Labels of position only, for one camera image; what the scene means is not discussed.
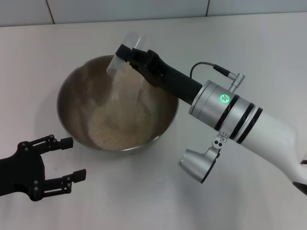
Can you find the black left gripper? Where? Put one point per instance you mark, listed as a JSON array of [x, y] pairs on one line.
[[21, 172]]

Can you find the clear plastic measuring cup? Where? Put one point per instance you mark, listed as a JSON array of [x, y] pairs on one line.
[[130, 40]]

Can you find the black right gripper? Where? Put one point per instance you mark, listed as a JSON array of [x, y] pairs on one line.
[[172, 81]]

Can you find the white rice grains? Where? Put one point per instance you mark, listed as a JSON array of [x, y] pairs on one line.
[[115, 136]]

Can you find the stainless steel mixing bowl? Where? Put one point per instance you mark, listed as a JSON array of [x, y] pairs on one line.
[[79, 100]]

